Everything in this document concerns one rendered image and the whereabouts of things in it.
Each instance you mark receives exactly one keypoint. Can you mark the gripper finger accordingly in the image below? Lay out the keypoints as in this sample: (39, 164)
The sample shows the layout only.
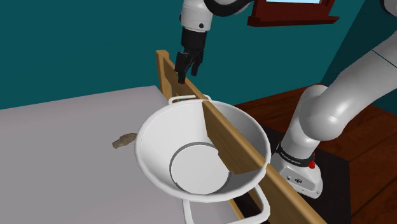
(196, 65)
(181, 69)

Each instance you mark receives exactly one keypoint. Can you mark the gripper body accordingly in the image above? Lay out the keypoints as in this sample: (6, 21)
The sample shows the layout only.
(193, 42)

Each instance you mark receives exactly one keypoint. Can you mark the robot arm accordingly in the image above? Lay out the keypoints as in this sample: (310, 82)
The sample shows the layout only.
(328, 111)

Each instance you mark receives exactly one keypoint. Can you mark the small brown lumpy object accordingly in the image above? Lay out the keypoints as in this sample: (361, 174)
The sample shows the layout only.
(124, 140)

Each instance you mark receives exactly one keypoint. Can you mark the dark red framed window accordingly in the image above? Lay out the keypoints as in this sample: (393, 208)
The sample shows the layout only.
(288, 14)

